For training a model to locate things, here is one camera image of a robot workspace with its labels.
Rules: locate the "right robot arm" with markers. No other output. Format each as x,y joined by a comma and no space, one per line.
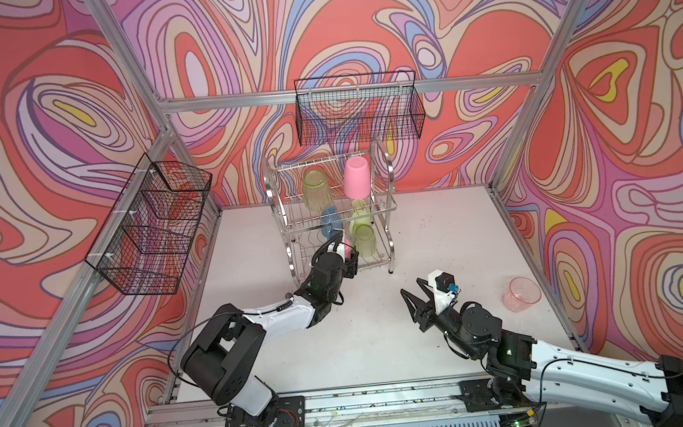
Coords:
525,371

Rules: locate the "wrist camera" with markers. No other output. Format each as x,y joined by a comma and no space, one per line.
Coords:
444,290
337,247

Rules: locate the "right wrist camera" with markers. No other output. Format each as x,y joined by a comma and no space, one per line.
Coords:
444,290

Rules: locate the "black wire basket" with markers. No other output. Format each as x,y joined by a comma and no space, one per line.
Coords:
347,109
156,228

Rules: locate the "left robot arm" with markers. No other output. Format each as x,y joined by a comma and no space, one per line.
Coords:
220,360

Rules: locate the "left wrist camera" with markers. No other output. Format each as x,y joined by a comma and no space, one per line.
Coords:
337,247

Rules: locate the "light green ceramic mug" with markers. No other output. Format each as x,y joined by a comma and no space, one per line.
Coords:
360,214

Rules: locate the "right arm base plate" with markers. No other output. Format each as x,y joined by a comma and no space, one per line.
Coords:
486,394

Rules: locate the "black wire basket back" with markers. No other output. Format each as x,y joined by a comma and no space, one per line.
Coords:
347,109

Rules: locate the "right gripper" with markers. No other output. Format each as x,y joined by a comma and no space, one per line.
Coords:
420,308

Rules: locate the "pink plastic cup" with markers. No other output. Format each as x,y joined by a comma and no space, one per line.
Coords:
347,248
357,178

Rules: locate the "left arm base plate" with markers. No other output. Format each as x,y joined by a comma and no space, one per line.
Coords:
281,412

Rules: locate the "green transparent cup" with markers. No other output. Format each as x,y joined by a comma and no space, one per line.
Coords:
365,239
317,191

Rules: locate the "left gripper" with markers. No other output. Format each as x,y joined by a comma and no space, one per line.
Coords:
351,267

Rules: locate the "clear pink glass cup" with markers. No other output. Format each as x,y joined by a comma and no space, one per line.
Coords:
521,293

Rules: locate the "black wire basket left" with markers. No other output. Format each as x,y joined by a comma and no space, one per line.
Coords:
156,228

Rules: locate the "blue ceramic mug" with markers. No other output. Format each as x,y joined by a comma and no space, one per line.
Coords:
331,222

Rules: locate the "steel two-tier dish rack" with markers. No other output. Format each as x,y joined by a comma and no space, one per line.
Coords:
300,229

